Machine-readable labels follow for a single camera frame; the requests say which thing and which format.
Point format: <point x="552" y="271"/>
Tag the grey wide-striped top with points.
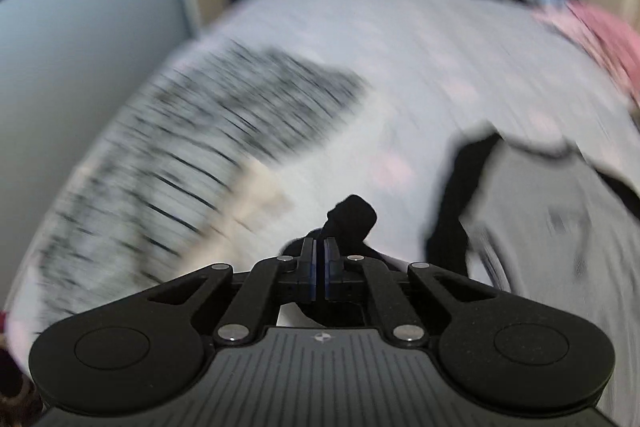
<point x="150" y="217"/>

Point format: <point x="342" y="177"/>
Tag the grey shirt with black sleeves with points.
<point x="550" y="232"/>

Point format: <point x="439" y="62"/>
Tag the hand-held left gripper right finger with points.
<point x="332" y="267"/>

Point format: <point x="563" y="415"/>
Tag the grey narrow-striped pants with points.
<point x="260" y="97"/>

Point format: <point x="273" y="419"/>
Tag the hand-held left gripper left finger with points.
<point x="307" y="267"/>

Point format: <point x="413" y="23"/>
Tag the bright pink pillow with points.
<point x="595" y="42"/>

